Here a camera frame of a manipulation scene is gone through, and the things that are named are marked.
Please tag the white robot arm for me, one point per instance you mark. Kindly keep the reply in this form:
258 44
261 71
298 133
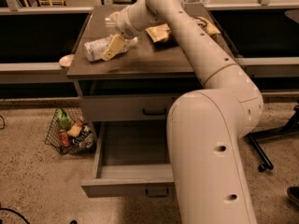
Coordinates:
209 177

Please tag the round tan disc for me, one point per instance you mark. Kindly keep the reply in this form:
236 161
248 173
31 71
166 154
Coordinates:
66 60

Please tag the black wheeled stand base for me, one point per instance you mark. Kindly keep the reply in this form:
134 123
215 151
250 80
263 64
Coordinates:
265 136

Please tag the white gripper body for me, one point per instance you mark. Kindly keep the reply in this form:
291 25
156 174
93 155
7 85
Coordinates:
123 24

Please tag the green snack bag in basket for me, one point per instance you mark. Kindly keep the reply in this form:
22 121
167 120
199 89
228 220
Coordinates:
62 119

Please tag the brown chip bag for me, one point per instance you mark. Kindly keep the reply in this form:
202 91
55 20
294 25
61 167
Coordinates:
163 33

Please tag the grey drawer cabinet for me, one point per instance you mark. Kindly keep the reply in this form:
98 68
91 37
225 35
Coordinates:
148 68

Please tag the open grey drawer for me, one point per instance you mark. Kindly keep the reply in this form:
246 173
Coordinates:
131 159

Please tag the clear plastic water bottle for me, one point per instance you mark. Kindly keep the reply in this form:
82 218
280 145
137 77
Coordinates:
93 50

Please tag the black wire basket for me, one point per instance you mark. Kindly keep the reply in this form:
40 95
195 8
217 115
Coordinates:
82 144

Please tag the closed grey drawer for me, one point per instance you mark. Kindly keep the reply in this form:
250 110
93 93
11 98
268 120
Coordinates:
126 107

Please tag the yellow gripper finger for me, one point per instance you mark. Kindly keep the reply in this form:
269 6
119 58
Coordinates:
115 44

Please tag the yellow item in basket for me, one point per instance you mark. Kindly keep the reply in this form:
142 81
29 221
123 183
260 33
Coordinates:
74 131

